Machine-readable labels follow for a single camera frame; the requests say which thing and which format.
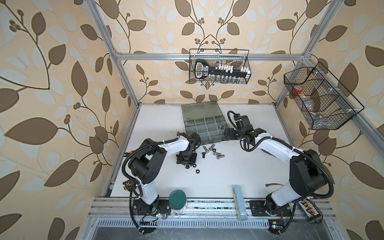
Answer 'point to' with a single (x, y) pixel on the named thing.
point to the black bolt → (203, 154)
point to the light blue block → (239, 203)
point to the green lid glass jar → (178, 203)
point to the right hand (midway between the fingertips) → (231, 132)
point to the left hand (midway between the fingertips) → (188, 163)
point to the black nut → (197, 171)
